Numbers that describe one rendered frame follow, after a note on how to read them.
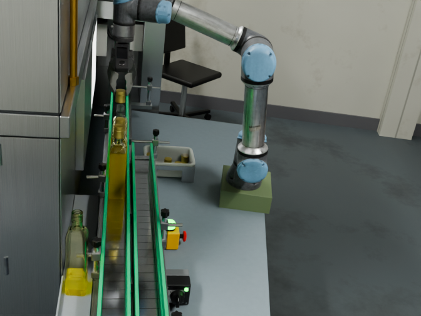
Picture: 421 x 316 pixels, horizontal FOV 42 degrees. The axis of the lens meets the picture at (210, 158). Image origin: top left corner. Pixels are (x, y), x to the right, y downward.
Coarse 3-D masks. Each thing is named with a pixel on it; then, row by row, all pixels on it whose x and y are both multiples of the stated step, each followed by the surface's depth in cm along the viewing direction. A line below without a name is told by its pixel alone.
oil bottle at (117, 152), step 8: (112, 144) 193; (112, 152) 192; (120, 152) 192; (112, 160) 193; (120, 160) 194; (112, 168) 195; (120, 168) 195; (112, 176) 196; (120, 176) 197; (112, 184) 198; (120, 184) 198; (112, 192) 199; (120, 192) 200
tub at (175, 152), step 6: (144, 150) 247; (162, 150) 253; (168, 150) 254; (174, 150) 254; (180, 150) 254; (186, 150) 255; (192, 150) 252; (162, 156) 254; (168, 156) 255; (174, 156) 255; (180, 156) 256; (192, 156) 247; (156, 162) 238; (162, 162) 239; (192, 162) 242
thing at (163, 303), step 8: (152, 144) 225; (152, 152) 219; (152, 160) 213; (152, 168) 207; (152, 176) 204; (152, 184) 202; (152, 192) 202; (152, 200) 199; (160, 232) 172; (160, 240) 168; (160, 248) 164; (160, 256) 161; (160, 264) 158; (160, 272) 156; (160, 280) 155; (160, 288) 157; (160, 296) 154; (160, 304) 152; (160, 312) 151; (168, 312) 141
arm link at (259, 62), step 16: (256, 48) 187; (272, 48) 194; (256, 64) 188; (272, 64) 188; (256, 80) 190; (272, 80) 194; (256, 96) 196; (256, 112) 199; (256, 128) 202; (240, 144) 210; (256, 144) 205; (240, 160) 210; (256, 160) 206; (240, 176) 210; (256, 176) 210
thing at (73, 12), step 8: (72, 0) 144; (72, 8) 145; (72, 16) 146; (72, 24) 147; (72, 32) 148; (72, 40) 149; (72, 48) 150; (72, 56) 151; (72, 64) 152; (72, 72) 153; (72, 80) 154
